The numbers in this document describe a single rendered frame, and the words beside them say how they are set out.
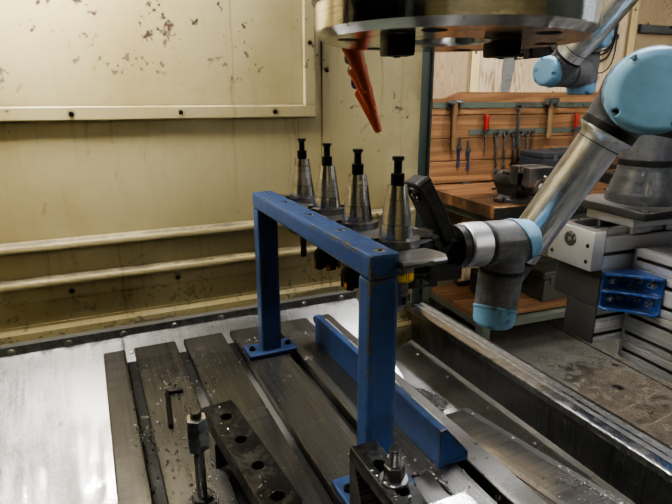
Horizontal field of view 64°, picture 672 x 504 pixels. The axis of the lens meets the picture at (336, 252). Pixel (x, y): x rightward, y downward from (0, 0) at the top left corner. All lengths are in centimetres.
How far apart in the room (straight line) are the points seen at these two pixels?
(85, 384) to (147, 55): 72
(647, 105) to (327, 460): 66
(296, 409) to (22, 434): 58
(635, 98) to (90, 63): 100
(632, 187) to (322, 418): 88
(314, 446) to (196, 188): 71
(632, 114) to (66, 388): 117
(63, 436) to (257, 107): 81
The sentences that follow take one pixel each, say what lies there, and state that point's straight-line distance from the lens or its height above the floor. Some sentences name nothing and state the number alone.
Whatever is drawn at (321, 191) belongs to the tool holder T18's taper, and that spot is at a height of 125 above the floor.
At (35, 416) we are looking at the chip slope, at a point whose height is 78.
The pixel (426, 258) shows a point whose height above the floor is 122.
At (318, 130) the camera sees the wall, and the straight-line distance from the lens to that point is 139.
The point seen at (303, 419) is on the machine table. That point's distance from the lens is 91.
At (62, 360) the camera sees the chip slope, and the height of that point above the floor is 84.
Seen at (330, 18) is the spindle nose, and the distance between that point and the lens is 30.
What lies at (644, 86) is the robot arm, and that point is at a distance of 87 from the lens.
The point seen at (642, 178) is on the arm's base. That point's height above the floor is 122.
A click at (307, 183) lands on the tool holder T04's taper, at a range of 97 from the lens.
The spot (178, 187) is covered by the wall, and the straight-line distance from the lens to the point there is 131.
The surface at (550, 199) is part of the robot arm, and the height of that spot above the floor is 122.
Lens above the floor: 140
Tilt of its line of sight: 16 degrees down
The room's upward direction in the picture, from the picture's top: straight up
